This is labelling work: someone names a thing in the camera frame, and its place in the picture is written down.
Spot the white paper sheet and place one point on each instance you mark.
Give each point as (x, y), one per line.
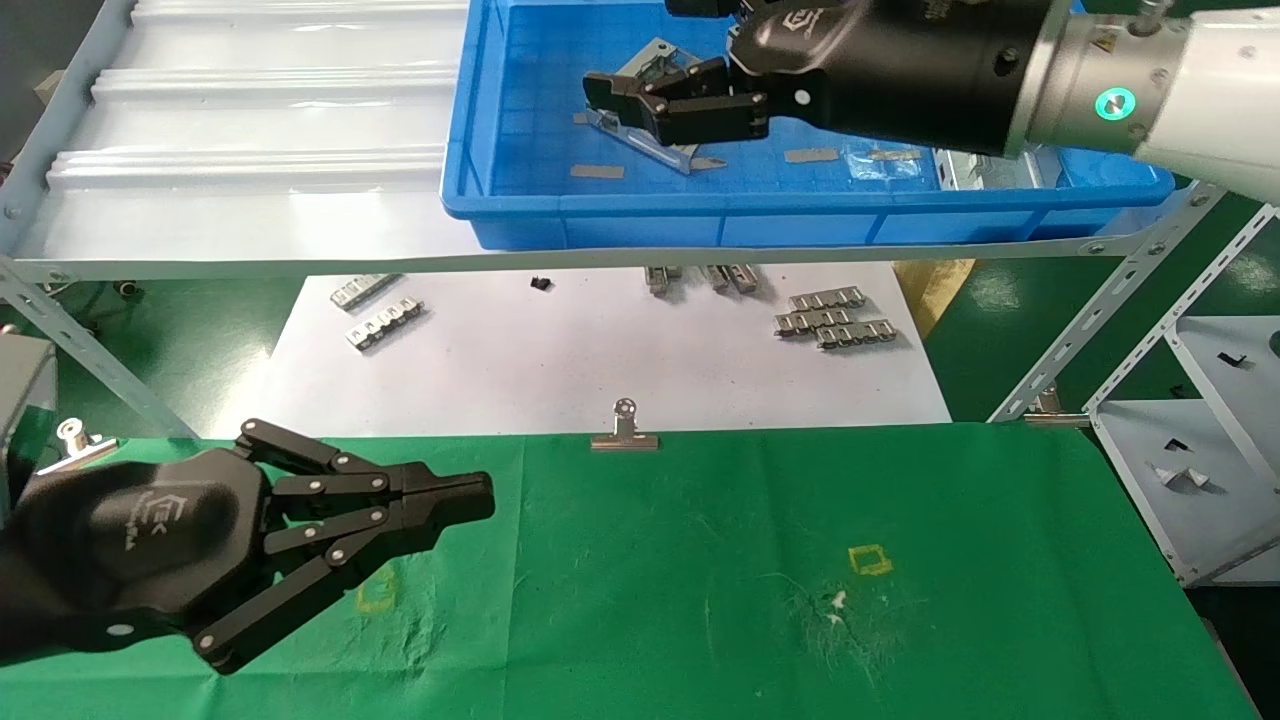
(550, 350)

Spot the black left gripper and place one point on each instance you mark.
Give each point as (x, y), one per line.
(130, 540)

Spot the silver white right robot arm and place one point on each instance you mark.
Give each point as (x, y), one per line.
(1220, 90)

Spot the notched metal strip part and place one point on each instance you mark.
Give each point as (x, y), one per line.
(365, 291)
(385, 325)
(810, 321)
(715, 278)
(855, 335)
(828, 298)
(745, 280)
(658, 280)

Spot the box shaped sheet metal part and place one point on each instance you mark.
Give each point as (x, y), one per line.
(1000, 172)

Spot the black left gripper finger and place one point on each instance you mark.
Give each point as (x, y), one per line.
(440, 522)
(450, 487)

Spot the beige cardboard box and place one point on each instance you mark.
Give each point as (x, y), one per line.
(50, 88)

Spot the white corrugated shelf panel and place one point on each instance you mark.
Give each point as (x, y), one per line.
(250, 120)

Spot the grey slotted angle post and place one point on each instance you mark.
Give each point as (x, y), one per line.
(1105, 300)
(70, 345)
(1200, 285)

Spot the clear plastic bag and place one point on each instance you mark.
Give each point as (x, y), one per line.
(880, 170)

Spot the curved sheet metal bracket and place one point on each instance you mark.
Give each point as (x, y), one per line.
(660, 60)

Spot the green table cloth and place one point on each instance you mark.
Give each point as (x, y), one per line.
(650, 560)

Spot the blue plastic bin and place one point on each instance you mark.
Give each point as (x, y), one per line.
(650, 215)

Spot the grey metal side shelf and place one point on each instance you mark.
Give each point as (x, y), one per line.
(1200, 420)

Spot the brown cardboard piece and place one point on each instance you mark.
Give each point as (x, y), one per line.
(935, 290)

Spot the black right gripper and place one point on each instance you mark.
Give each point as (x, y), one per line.
(900, 70)

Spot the small dark caster wheel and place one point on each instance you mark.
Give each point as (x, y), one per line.
(128, 291)

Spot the small grey triangular piece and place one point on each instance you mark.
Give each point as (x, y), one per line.
(1190, 480)

